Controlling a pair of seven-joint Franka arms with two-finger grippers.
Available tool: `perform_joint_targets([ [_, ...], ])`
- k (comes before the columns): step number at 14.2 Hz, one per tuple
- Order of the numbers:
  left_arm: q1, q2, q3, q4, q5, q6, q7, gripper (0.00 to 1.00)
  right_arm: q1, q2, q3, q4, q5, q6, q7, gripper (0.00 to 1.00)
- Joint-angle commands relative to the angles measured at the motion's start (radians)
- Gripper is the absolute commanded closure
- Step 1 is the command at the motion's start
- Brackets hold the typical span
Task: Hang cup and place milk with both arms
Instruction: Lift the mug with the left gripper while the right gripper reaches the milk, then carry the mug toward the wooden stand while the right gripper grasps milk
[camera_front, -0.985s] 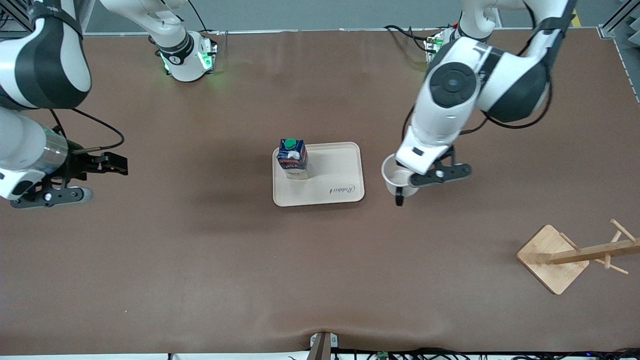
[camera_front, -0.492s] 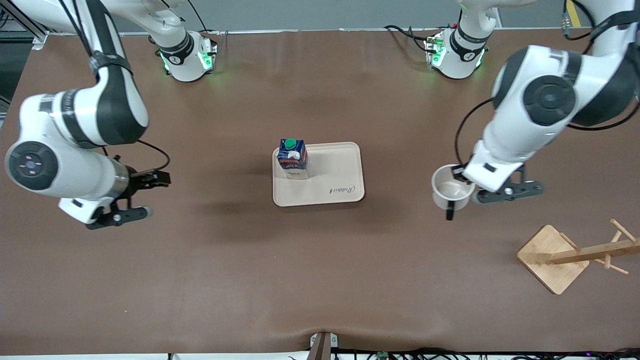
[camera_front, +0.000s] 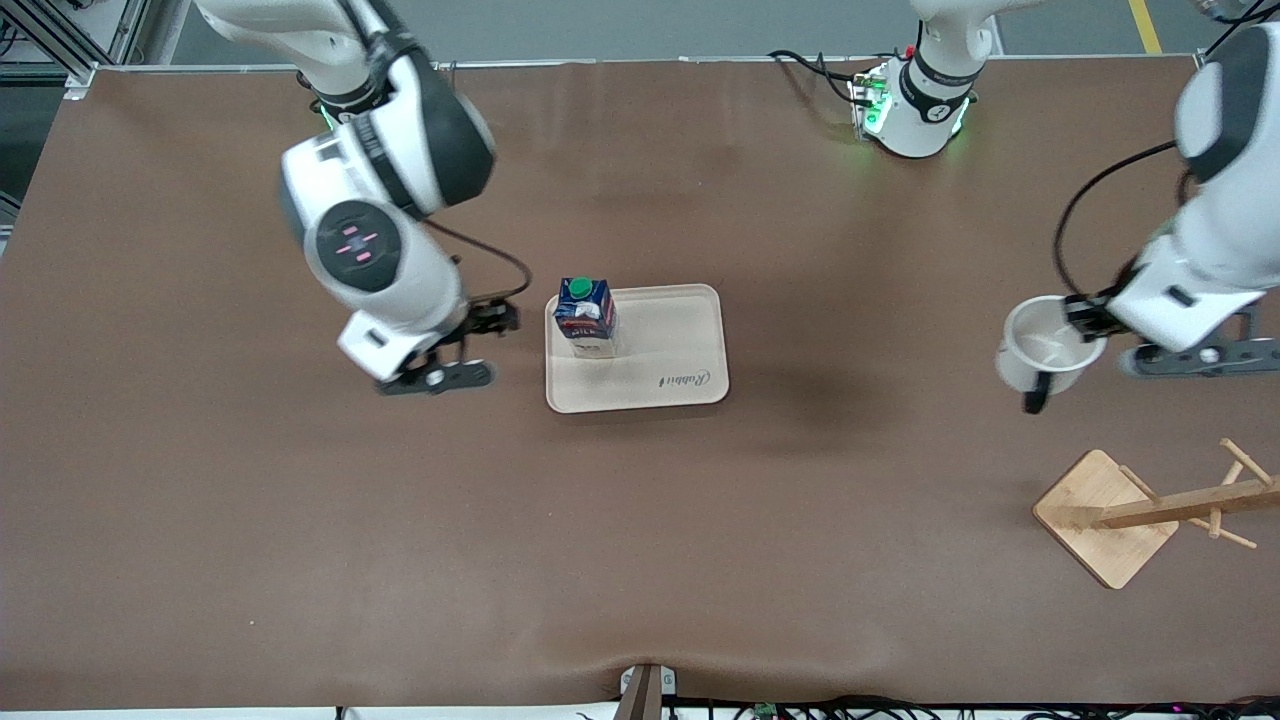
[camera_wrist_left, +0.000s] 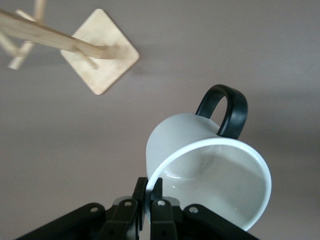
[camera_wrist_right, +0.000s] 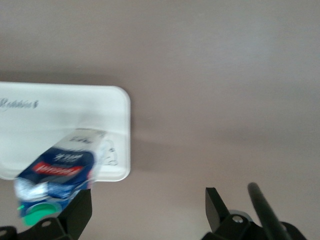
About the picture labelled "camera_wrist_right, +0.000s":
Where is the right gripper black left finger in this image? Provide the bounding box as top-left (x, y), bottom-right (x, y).
top-left (0, 189), bottom-right (93, 240)

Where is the blue white milk carton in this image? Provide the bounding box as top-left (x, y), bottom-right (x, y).
top-left (13, 127), bottom-right (110, 226)

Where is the white rectangular rabbit tray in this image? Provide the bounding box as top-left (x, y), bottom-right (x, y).
top-left (0, 81), bottom-right (132, 183)

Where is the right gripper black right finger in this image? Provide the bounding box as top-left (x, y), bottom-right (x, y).
top-left (201, 187), bottom-right (307, 240)

